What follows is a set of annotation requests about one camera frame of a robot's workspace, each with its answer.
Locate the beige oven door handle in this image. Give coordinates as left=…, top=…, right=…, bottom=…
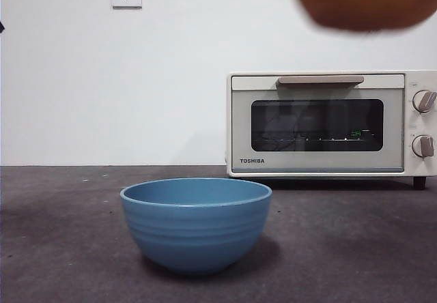
left=276, top=76, right=365, bottom=86

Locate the beige oven knob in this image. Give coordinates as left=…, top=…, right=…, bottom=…
left=412, top=89, right=437, bottom=114
left=411, top=134, right=436, bottom=158

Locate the cream toaster oven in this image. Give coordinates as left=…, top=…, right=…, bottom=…
left=225, top=70, right=437, bottom=190

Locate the blue ribbed bowl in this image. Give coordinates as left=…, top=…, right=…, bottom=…
left=119, top=177, right=273, bottom=276

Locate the glass oven door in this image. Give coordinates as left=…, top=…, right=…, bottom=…
left=231, top=74, right=406, bottom=174

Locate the metal oven wire rack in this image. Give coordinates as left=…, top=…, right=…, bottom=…
left=261, top=135, right=376, bottom=145

